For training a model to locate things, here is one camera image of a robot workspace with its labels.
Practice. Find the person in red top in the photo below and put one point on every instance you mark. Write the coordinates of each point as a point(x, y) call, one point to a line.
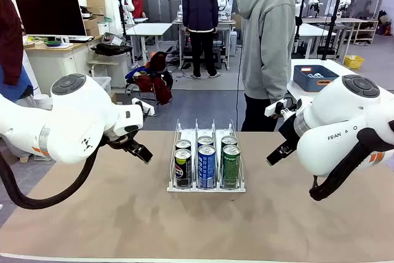
point(137, 7)

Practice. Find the black Pepsi can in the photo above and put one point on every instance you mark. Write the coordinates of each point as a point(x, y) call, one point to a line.
point(183, 170)
point(183, 144)

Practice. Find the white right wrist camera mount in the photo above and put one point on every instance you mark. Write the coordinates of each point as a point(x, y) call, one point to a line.
point(275, 108)

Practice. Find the clear plastic storage bin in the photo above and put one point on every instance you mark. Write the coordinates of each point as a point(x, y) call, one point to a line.
point(103, 84)

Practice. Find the person's right forearm gray sleeve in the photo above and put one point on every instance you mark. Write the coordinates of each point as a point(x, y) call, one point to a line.
point(277, 81)

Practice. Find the blue plastic bin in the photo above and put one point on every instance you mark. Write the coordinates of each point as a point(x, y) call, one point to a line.
point(303, 81)

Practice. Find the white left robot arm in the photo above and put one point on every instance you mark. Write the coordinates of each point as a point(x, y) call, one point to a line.
point(77, 115)

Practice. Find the white desk wooden top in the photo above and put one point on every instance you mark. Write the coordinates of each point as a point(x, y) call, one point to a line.
point(55, 59)

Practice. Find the person in maroon top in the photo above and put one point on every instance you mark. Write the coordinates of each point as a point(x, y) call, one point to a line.
point(9, 29)

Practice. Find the person in gray hoodie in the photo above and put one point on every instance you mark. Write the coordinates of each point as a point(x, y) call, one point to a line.
point(264, 29)

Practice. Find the black bag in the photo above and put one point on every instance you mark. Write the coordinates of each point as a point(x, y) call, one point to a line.
point(110, 49)

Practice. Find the large brown cardboard box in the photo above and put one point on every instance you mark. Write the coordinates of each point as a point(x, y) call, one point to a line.
point(114, 98)

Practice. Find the green bowl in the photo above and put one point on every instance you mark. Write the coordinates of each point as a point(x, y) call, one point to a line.
point(53, 43)

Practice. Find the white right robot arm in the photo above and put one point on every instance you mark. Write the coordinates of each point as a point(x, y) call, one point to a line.
point(338, 115)

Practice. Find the cardboard box on desk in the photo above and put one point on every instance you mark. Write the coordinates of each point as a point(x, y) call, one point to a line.
point(95, 2)

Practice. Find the wooden shelf bench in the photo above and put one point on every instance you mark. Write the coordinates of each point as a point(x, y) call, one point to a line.
point(354, 20)

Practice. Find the green soda can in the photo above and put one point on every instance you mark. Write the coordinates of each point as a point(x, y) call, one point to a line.
point(231, 167)
point(229, 140)

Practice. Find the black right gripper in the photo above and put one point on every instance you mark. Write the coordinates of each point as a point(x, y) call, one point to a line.
point(291, 135)

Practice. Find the yellow plastic crate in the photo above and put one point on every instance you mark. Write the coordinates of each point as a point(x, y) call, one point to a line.
point(354, 63)

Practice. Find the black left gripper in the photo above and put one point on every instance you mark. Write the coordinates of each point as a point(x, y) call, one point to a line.
point(121, 141)

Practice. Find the black tripod stand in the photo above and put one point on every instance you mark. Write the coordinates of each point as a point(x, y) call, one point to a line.
point(331, 29)
point(298, 35)

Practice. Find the person in dark jacket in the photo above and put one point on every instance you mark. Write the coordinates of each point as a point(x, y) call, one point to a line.
point(200, 7)

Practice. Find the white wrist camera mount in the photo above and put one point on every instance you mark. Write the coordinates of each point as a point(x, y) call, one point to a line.
point(144, 107)
point(275, 108)

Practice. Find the large white table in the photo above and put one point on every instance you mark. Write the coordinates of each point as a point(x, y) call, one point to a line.
point(344, 67)

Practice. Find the white roll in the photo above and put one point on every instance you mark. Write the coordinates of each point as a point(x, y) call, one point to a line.
point(42, 101)

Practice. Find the white keyboard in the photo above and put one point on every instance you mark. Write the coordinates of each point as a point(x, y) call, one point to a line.
point(80, 39)

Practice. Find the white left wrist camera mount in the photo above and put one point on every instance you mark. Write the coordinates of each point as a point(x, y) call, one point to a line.
point(144, 107)

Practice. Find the white background table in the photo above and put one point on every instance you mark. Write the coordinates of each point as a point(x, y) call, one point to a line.
point(311, 30)
point(147, 29)

